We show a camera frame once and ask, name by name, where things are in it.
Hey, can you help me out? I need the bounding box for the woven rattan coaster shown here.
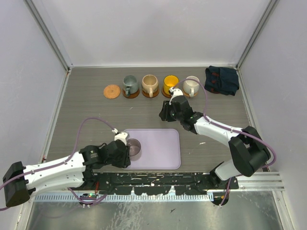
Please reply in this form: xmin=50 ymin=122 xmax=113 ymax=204
xmin=182 ymin=89 xmax=198 ymax=98
xmin=103 ymin=84 xmax=120 ymax=99

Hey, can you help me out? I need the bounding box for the pink ceramic mug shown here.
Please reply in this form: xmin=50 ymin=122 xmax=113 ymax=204
xmin=127 ymin=138 xmax=142 ymax=161

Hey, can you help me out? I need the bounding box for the brown wooden coaster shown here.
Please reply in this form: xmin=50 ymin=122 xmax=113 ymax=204
xmin=122 ymin=89 xmax=140 ymax=99
xmin=142 ymin=88 xmax=160 ymax=98
xmin=162 ymin=89 xmax=171 ymax=98

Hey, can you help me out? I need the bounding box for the white speckled ceramic mug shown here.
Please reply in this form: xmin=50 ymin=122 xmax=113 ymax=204
xmin=183 ymin=76 xmax=200 ymax=93

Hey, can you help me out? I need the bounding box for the yellow glass cup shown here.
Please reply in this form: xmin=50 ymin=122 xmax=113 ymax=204
xmin=163 ymin=75 xmax=179 ymax=92

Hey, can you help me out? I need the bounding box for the beige ceramic mug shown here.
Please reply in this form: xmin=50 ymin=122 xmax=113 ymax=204
xmin=142 ymin=75 xmax=159 ymax=97

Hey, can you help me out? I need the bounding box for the grey ceramic mug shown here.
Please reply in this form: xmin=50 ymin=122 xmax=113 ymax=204
xmin=123 ymin=75 xmax=139 ymax=96

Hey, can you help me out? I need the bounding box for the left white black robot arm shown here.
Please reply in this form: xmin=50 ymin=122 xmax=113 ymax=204
xmin=1 ymin=140 xmax=130 ymax=208

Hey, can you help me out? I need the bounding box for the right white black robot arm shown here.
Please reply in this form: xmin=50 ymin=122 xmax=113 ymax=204
xmin=159 ymin=96 xmax=271 ymax=189

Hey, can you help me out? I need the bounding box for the lavender plastic tray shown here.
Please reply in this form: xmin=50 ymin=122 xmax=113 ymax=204
xmin=125 ymin=129 xmax=181 ymax=170

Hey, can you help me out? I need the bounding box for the dark blue folded cloth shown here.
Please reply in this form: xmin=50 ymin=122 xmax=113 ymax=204
xmin=204 ymin=66 xmax=239 ymax=96

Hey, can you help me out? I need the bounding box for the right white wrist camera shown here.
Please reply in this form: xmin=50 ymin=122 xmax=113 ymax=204
xmin=169 ymin=87 xmax=183 ymax=98

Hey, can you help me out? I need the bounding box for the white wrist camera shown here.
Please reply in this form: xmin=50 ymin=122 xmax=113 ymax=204
xmin=111 ymin=128 xmax=129 ymax=145
xmin=169 ymin=87 xmax=183 ymax=98

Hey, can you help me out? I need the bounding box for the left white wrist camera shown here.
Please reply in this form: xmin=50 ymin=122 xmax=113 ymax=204
xmin=111 ymin=128 xmax=129 ymax=145

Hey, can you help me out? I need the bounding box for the white slotted cable duct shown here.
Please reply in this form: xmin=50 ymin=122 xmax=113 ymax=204
xmin=33 ymin=192 xmax=213 ymax=202

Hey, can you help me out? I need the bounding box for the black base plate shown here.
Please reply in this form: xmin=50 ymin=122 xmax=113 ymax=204
xmin=72 ymin=172 xmax=228 ymax=196

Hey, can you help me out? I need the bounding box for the aluminium frame rail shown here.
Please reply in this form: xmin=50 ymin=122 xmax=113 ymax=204
xmin=48 ymin=172 xmax=284 ymax=192

